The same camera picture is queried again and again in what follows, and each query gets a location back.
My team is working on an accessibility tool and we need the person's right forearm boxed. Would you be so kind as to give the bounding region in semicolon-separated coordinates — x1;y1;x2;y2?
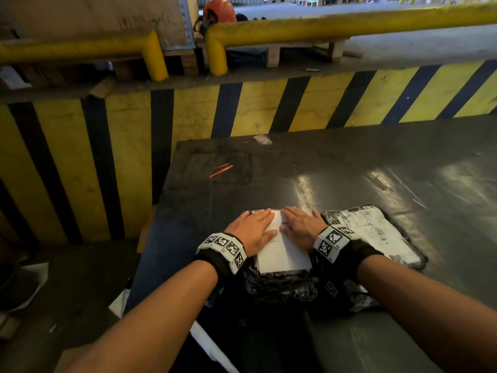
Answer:
356;254;497;373

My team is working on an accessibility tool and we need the wooden pallet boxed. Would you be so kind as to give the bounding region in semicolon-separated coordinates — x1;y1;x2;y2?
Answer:
229;38;348;68
112;48;201;80

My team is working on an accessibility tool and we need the white paper sheet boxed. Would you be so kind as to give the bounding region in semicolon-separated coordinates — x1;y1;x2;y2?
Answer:
7;262;49;313

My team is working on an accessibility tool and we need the yellow black striped barrier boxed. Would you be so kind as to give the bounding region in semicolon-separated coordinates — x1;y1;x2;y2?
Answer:
0;60;497;245

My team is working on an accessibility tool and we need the orange hard hat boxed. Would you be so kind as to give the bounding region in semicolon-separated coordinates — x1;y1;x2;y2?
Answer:
202;0;238;26

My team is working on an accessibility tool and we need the person's left forearm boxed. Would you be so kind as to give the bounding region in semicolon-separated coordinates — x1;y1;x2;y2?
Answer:
66;260;219;373

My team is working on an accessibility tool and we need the black marker wristband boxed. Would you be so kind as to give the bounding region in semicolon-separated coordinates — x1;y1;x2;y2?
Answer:
313;224;385;284
193;232;249;284

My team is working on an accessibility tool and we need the person's right hand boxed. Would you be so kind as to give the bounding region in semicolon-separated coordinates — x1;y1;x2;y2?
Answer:
279;206;329;253

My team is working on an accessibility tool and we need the large brown plywood crate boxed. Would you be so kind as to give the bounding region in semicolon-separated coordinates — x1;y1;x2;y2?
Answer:
0;0;196;51

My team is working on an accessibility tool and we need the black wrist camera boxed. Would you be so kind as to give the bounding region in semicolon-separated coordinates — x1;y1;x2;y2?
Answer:
316;262;352;319

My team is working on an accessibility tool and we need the person's left hand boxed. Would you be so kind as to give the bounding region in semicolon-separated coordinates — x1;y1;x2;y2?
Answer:
224;208;279;257

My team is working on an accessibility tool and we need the small wooden block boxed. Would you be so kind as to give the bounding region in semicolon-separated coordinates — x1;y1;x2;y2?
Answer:
89;75;117;99

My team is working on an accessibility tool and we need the yellow pipe guardrail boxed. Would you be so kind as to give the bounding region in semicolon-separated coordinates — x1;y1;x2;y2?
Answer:
204;3;497;77
0;28;170;83

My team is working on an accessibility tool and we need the white printed label paper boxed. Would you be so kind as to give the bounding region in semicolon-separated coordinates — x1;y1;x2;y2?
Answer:
256;209;313;275
326;207;422;265

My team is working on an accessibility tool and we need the small brown cardboard box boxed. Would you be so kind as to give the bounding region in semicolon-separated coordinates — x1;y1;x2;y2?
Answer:
136;205;158;255

